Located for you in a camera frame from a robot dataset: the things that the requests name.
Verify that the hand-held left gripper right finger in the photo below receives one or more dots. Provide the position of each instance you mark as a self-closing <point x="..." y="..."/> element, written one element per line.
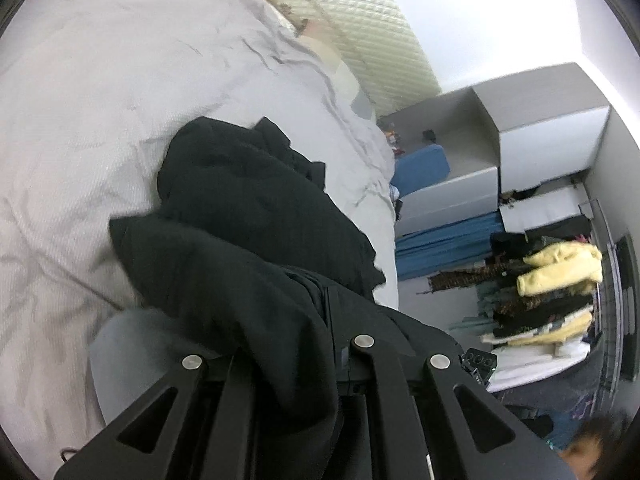
<point x="372" y="380"/>

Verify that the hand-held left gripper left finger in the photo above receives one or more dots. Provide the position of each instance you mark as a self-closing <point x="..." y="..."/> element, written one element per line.
<point x="235" y="410"/>

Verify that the black puffer jacket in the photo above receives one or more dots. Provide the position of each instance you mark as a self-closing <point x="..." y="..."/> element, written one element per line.
<point x="250" y="220"/>

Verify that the dark hanging clothes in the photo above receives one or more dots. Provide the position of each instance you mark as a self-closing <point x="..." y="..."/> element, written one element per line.
<point x="540" y="312"/>

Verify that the white folded cloth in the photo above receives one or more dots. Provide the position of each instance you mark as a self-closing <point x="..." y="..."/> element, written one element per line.
<point x="540" y="362"/>

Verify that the person's light blue jeans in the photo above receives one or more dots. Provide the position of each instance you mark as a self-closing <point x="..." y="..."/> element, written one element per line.
<point x="130" y="355"/>

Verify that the blue curtain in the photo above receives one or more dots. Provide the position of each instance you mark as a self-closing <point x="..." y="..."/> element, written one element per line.
<point x="440" y="250"/>

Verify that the yellow garment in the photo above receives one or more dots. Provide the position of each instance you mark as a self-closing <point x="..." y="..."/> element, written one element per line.
<point x="560" y="270"/>

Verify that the person's head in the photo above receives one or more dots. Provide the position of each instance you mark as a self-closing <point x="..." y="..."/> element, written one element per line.
<point x="592" y="452"/>

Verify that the blue padded board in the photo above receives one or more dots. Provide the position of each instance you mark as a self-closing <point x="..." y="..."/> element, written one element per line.
<point x="420" y="167"/>

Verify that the grey wardrobe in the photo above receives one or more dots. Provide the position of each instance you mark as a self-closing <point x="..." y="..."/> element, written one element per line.
<point x="540" y="125"/>

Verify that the bed with white sheet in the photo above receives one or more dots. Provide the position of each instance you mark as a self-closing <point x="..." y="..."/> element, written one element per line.
<point x="75" y="170"/>

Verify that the grey and beige patchwork pillow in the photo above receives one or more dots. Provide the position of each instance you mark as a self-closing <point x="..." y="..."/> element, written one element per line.
<point x="345" y="80"/>

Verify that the cream quilted headboard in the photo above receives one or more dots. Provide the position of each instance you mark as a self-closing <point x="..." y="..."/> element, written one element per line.
<point x="370" y="35"/>

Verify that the grey duvet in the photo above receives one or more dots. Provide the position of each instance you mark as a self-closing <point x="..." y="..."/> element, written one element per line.
<point x="225" y="60"/>

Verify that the metal clothes rail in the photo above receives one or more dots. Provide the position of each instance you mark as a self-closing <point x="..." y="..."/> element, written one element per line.
<point x="612" y="310"/>

